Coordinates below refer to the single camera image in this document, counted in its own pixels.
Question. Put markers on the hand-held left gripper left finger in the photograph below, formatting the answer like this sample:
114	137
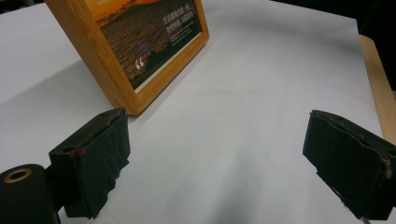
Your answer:
93	161

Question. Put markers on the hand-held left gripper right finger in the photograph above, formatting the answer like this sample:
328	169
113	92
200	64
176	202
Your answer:
351	165

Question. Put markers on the wooden photo frame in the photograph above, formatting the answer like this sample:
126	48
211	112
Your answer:
130	46

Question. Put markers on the white paper sheet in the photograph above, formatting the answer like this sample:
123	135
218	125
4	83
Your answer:
224	140

